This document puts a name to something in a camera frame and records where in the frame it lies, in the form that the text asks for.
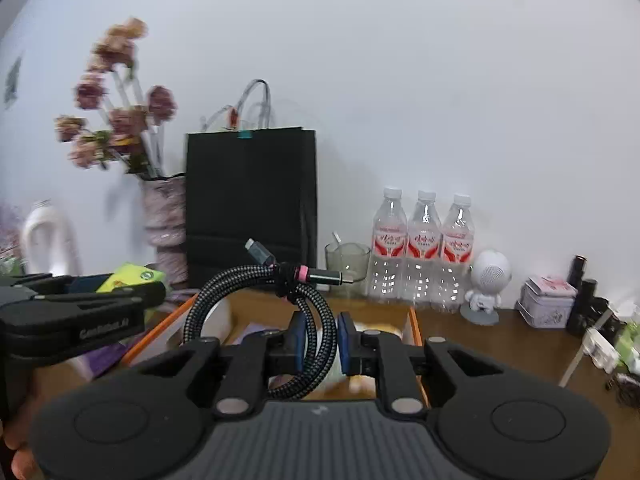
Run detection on black slim bottle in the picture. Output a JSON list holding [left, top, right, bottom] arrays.
[[567, 255, 587, 288]]

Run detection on white astronaut figure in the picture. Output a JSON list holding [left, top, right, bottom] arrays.
[[460, 249, 512, 326]]

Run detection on person's left hand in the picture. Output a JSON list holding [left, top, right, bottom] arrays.
[[0, 419, 37, 480]]

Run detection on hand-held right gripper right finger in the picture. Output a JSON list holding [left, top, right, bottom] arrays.
[[336, 311, 506, 418]]

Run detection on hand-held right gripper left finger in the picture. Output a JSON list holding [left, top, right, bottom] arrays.
[[131, 311, 307, 421]]

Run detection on patterned vase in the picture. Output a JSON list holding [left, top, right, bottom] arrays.
[[141, 175, 190, 288]]

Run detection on green and white item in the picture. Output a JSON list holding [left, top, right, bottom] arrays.
[[617, 320, 640, 368]]

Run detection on glass cup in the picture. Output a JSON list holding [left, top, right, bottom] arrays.
[[325, 242, 372, 298]]

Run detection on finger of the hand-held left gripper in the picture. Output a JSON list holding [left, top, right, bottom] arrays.
[[0, 272, 116, 302], [0, 281, 167, 362]]

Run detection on colourful flower bunch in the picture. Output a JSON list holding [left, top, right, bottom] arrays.
[[0, 204, 27, 275]]

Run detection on black paper bag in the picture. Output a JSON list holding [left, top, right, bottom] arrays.
[[185, 79, 318, 291]]

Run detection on white detergent bottle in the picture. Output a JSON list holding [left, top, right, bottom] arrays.
[[21, 200, 83, 277]]

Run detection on black cosmetic container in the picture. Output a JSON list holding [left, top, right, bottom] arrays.
[[566, 279, 599, 337]]

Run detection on green packet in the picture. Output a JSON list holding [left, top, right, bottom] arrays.
[[96, 262, 166, 293]]

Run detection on orange cardboard box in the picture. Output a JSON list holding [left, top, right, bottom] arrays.
[[120, 287, 432, 408]]

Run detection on purple tissue box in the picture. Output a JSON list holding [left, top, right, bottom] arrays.
[[75, 337, 136, 381]]

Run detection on dried pink flowers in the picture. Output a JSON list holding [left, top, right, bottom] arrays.
[[54, 17, 178, 178]]

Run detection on printed tin box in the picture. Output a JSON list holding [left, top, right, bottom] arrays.
[[516, 275, 578, 330]]

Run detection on dark tangled cable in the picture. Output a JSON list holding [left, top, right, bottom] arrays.
[[605, 372, 640, 407]]

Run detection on white and yellow plush toy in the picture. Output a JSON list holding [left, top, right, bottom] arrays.
[[320, 321, 406, 401]]

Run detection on black braided cable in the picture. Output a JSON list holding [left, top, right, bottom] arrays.
[[184, 239, 355, 402]]

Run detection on clear water bottle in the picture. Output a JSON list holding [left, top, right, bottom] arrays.
[[369, 187, 408, 303], [406, 190, 443, 308], [440, 193, 475, 313]]

